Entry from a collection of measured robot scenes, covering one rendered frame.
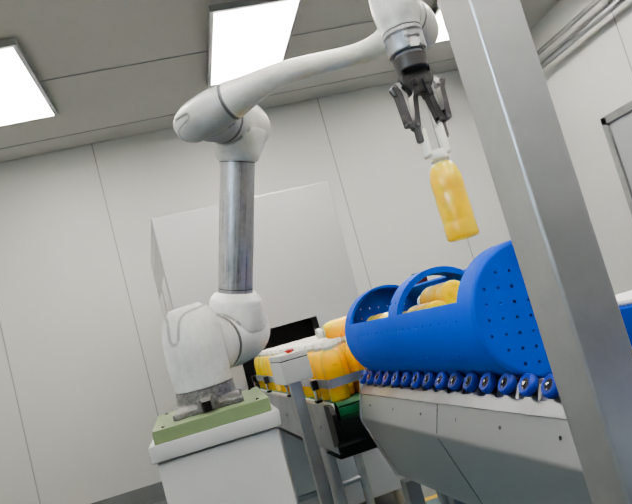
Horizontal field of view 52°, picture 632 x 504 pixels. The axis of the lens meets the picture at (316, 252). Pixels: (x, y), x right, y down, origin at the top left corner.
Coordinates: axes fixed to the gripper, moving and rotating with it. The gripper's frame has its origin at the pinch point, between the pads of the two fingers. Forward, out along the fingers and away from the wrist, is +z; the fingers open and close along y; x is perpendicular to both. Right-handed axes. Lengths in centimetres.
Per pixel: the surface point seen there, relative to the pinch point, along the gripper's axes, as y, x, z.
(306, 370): -20, 91, 47
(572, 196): -27, -72, 26
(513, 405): -6, -12, 57
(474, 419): -7, 4, 61
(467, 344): -8.5, -5.1, 44.0
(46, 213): -126, 516, -131
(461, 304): -8.4, -7.2, 35.8
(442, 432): -8, 20, 65
